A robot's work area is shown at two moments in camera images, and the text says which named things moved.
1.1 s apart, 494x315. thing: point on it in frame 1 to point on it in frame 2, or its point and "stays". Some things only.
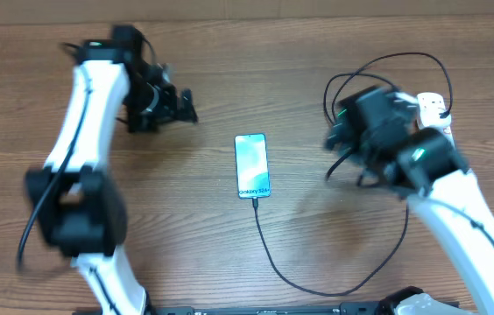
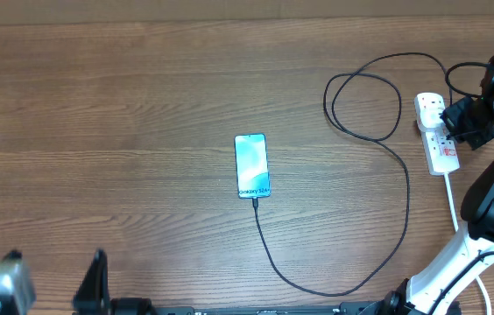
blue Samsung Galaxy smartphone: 252,165 stays
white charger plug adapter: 430,108 stays
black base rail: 362,308 stays
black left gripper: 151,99 to 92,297
